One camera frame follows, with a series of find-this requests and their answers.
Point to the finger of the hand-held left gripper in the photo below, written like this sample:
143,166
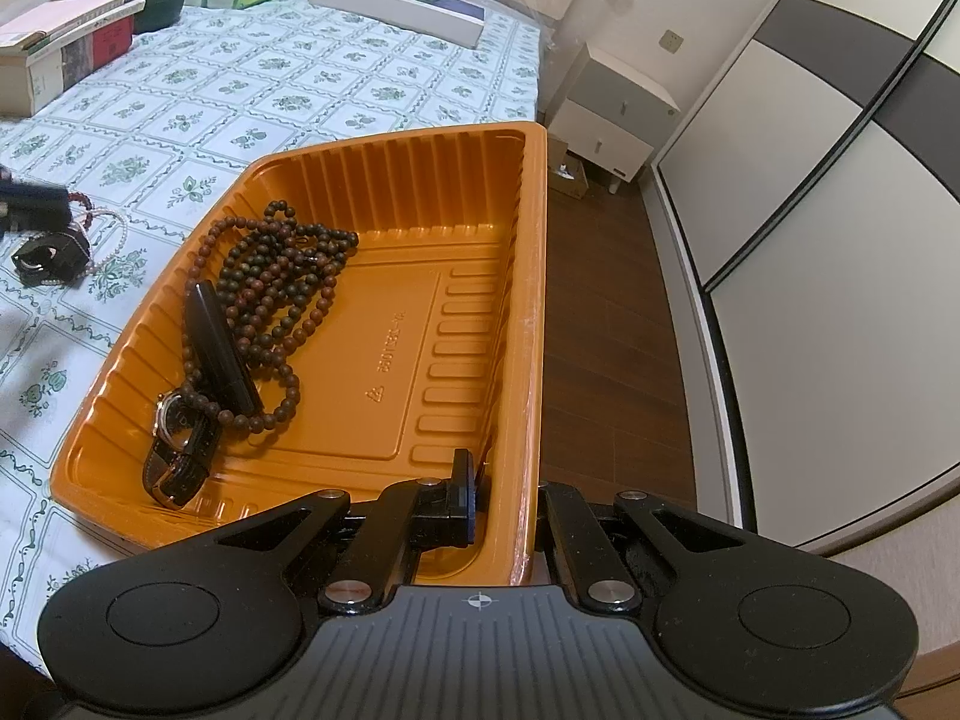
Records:
37,204
56,253

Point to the small cardboard box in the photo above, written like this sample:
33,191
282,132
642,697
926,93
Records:
570,172

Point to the white long box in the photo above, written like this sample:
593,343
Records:
390,11

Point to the wall socket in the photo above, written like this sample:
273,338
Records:
672,42

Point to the brown wooden bead strand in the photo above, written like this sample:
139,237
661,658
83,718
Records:
225,229

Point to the white and grey sliding wardrobe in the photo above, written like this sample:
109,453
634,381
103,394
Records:
825,202

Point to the pink cover book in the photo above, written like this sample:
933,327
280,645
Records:
67,9

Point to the white nightstand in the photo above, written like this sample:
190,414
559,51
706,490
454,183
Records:
600,120

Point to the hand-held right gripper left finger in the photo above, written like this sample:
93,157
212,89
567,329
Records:
463,499

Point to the orange plastic tray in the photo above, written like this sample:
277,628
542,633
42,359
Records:
420,300

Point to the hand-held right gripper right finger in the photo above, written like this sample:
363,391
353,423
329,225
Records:
562,519

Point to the black oblong case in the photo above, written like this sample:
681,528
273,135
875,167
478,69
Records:
221,345

